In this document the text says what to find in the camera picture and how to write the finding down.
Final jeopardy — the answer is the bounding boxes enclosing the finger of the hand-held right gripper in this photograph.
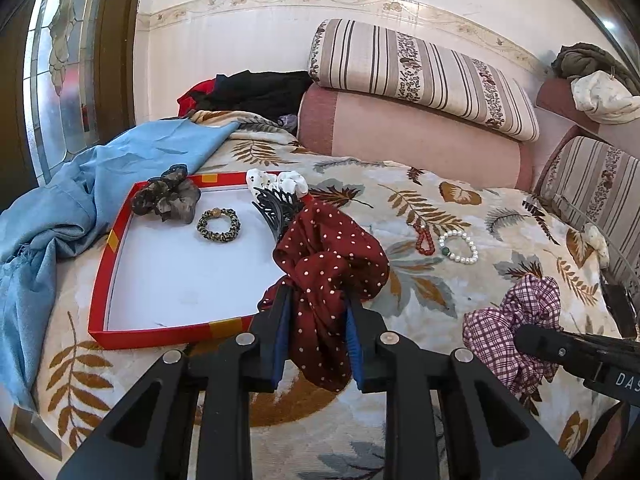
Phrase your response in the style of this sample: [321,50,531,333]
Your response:
[515,324,608,386]

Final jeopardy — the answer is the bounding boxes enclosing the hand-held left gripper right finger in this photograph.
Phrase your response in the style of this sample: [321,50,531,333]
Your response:
[345,292,583,480]

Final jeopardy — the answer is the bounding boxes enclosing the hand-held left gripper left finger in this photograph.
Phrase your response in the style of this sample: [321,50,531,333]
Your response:
[56,285,296,480]

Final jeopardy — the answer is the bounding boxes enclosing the pink plaid scrunchie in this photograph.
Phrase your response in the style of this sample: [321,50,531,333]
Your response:
[462,274,566,396]

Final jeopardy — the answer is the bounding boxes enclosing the red polka dot scrunchie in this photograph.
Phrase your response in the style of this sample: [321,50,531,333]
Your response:
[272,199,391,393]

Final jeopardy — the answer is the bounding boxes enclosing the red shallow box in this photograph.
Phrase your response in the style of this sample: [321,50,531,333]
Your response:
[87,171,313,351]

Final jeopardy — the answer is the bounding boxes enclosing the black feather hair clip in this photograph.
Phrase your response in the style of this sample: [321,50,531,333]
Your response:
[250,186,306,241]

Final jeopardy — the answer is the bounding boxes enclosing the gold black braided hair tie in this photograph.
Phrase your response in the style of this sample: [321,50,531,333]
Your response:
[196,207,242,242]

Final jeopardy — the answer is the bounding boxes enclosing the white dotted scrunchie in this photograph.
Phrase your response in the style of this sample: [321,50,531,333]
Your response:
[246,167,307,198]

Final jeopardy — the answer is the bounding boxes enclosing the grey sheer scrunchie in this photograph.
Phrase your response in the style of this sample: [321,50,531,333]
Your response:
[131,164,202,224]

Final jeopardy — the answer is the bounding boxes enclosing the short striped cushion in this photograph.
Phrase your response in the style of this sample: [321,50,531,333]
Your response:
[532,135,640,281]

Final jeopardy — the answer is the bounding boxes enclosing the pink bolster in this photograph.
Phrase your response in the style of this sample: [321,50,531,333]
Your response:
[297,82,535,192]

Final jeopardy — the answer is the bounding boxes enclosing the black cloth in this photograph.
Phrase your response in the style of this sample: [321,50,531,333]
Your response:
[202,70,315,121]

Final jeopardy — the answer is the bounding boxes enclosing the blue cloth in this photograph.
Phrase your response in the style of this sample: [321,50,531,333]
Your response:
[0,120,241,413]

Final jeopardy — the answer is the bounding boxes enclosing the red cloth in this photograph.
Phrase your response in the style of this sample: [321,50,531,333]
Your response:
[177,80,217,117]

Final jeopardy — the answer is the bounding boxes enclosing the pink sofa backrest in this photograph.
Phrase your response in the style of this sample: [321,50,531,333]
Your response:
[535,77,640,161]

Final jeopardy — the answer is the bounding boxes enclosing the white crumpled cloth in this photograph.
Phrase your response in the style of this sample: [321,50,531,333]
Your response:
[571,71,640,125]

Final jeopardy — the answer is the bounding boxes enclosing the long striped cushion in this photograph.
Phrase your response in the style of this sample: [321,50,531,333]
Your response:
[307,19,541,142]

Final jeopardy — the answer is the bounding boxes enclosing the olive cloth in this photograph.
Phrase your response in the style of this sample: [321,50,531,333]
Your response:
[551,42,640,96]

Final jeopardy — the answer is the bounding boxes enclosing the wooden door with stained glass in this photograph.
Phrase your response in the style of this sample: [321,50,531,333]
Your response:
[0,0,146,196]

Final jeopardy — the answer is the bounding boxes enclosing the red bead bracelet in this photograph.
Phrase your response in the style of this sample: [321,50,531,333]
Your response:
[412,222,435,256]

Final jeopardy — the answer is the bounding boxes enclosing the white pearl bracelet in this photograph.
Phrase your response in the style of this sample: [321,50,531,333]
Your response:
[438,230,479,265]

